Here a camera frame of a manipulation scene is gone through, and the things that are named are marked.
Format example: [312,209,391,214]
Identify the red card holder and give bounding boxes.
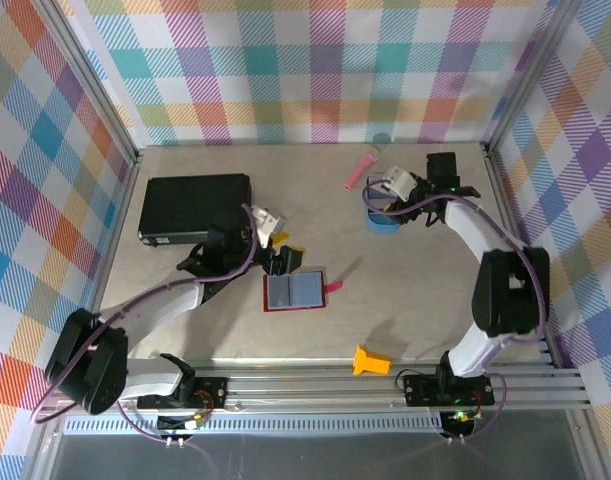
[261,270,344,315]

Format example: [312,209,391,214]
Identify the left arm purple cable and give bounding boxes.
[29,202,266,480]

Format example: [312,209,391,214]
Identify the aluminium side rail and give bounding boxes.
[84,147,146,321]
[479,142,559,369]

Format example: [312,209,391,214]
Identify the blue plastic card tray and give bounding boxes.
[364,173,402,236]

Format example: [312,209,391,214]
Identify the grey slotted cable duct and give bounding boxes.
[62,417,446,437]

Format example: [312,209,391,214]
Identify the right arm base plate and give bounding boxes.
[402,373,496,407]

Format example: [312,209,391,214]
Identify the pink toy microphone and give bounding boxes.
[342,144,382,192]

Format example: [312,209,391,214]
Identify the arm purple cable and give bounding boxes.
[29,202,266,480]
[359,177,551,446]

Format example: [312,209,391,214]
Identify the small black controller board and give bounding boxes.
[440,408,481,437]
[156,413,209,434]

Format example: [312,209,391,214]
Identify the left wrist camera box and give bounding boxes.
[248,203,287,237]

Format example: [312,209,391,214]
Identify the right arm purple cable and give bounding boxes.
[359,177,551,446]

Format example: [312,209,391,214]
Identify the yellow orange plastic part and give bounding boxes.
[352,343,394,377]

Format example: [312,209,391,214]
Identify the black hard case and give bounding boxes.
[137,172,253,248]

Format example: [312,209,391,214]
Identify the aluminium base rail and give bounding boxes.
[38,360,587,417]

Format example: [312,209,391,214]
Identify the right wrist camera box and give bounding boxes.
[382,164,419,200]

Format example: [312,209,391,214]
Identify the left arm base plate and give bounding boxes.
[136,375,230,410]

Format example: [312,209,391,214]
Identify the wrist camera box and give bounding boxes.
[248,203,287,237]
[382,164,419,200]

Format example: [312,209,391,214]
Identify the aluminium frame post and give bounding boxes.
[37,0,141,169]
[482,0,586,159]

